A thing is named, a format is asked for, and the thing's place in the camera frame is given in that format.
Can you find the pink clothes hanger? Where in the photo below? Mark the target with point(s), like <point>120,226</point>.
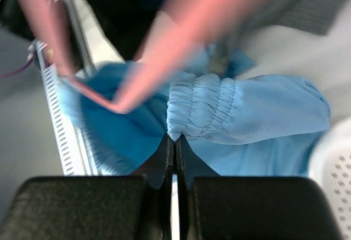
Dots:
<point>195,20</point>

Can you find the silver clothes rack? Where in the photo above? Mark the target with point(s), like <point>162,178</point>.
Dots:
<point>70,24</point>

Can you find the grey knit shorts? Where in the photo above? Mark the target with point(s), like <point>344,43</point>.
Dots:
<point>313,16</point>

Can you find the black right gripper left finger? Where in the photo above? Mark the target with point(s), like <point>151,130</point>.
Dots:
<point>137,206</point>

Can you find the white slotted cable duct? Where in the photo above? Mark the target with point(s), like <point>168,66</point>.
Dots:
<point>71,147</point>

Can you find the white perforated basket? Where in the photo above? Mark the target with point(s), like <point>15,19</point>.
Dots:
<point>329,166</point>

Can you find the light blue shorts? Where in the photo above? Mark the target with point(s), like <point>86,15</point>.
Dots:
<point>262,126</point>

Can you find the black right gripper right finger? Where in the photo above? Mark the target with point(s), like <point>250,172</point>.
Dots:
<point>215,207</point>

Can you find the black garment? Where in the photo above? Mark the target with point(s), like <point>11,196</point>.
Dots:
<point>126,23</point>

